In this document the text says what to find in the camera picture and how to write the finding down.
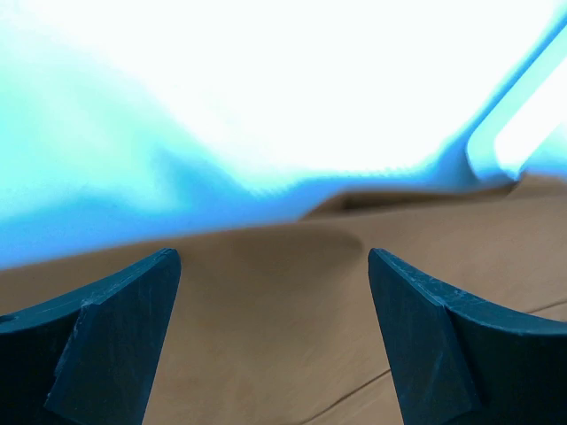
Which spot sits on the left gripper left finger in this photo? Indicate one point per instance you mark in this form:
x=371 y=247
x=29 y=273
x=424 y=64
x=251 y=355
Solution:
x=90 y=356

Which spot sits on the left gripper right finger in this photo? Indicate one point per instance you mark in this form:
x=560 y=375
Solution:
x=456 y=358

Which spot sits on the brown trousers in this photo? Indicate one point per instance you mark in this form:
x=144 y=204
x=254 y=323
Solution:
x=276 y=324

